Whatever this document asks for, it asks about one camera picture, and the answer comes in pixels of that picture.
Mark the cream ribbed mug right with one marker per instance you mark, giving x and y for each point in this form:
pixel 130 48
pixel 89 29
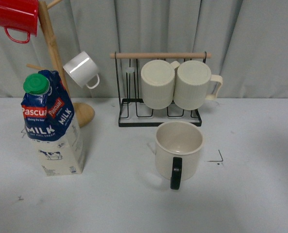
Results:
pixel 194 84

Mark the cream ribbed mug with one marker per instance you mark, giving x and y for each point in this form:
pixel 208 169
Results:
pixel 157 83
pixel 194 84

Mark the cream ribbed mug left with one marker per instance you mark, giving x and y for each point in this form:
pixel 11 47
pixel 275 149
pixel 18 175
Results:
pixel 157 83

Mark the black wire cup rack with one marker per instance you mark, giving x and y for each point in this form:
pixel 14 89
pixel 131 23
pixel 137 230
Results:
pixel 132 110

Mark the white hanging mug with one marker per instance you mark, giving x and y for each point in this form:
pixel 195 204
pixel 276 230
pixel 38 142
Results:
pixel 83 70

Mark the wooden mug tree stand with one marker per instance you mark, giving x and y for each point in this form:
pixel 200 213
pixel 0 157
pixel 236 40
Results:
pixel 84 112

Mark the Pascual milk carton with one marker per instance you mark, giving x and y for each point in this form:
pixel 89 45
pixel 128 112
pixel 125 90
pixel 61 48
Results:
pixel 51 124

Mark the red enamel mug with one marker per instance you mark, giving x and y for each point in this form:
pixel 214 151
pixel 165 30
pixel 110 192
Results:
pixel 21 16

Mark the cream smiley mug black handle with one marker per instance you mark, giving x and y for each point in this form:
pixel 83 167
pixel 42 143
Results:
pixel 178 147

